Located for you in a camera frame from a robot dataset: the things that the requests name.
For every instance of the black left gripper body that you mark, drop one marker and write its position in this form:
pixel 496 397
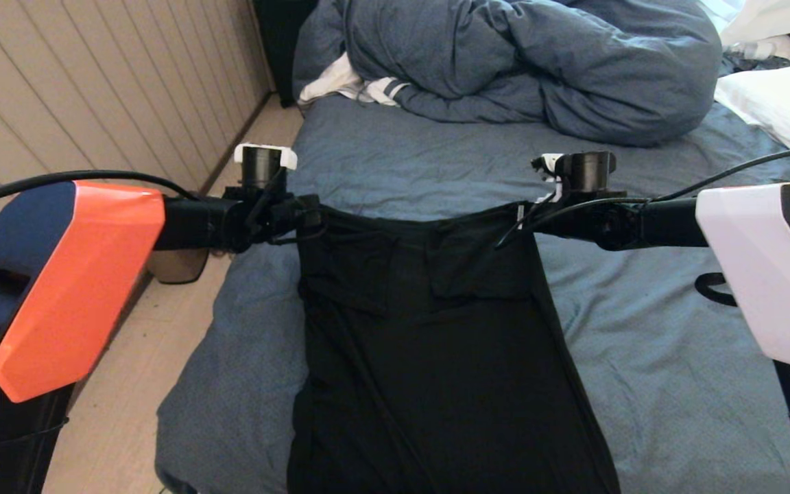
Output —
pixel 278 216

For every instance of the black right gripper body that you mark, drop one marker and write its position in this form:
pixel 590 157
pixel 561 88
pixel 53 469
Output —
pixel 587 219

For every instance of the black t-shirt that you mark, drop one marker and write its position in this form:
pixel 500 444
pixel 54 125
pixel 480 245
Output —
pixel 436 357

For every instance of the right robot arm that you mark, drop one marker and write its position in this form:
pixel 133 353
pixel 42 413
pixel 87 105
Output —
pixel 765 274

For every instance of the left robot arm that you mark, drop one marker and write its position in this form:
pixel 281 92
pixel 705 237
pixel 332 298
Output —
pixel 45 295

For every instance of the right wrist motor cylinder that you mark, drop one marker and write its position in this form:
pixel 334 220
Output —
pixel 590 171

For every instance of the wrist motor cylinder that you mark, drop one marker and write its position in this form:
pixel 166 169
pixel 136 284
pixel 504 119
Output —
pixel 590 171
pixel 262 165

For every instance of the left wrist motor cylinder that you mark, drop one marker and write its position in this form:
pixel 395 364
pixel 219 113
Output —
pixel 262 165

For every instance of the blue bed sheet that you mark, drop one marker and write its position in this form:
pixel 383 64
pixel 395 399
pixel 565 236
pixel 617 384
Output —
pixel 642 309

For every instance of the brown trash bin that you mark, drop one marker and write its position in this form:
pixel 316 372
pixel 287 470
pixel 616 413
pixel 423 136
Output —
pixel 179 266

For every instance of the white striped cloth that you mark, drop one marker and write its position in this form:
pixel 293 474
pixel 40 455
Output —
pixel 330 82

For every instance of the blue crumpled duvet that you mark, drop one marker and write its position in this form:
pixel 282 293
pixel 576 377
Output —
pixel 539 62

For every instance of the black nightstand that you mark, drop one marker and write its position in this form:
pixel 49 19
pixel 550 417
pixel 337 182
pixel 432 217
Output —
pixel 275 41

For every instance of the dark grey crumpled cloth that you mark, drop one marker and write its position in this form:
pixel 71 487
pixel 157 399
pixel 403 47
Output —
pixel 745 66

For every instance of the white pillow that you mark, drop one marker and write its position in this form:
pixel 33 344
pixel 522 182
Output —
pixel 779 103

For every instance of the white blanket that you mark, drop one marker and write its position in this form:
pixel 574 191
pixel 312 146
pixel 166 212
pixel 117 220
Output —
pixel 779 17

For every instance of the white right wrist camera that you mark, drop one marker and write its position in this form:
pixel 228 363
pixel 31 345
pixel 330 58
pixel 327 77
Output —
pixel 551 168

